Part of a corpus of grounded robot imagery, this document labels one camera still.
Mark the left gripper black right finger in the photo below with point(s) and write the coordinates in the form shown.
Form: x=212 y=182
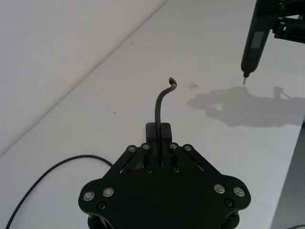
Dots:
x=165 y=133

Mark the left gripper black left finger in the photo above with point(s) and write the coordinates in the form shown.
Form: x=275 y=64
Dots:
x=151 y=133

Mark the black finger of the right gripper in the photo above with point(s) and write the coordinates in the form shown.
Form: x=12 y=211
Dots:
x=289 y=29

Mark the black electric screwdriver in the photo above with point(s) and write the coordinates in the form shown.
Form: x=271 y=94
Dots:
x=255 y=40

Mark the white table cloth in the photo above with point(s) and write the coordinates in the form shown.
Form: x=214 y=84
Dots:
x=214 y=59

